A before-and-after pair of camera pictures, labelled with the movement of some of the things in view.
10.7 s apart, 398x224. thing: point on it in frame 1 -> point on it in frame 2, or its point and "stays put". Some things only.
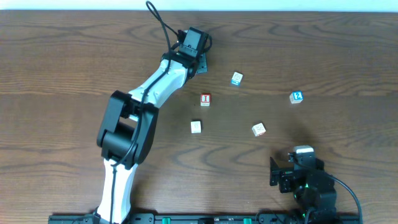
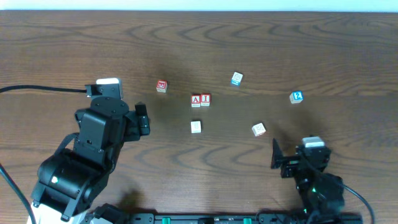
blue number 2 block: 296,96 stays put
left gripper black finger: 203,68 -> 144,122
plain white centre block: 196,127 stays put
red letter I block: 205,99 stays put
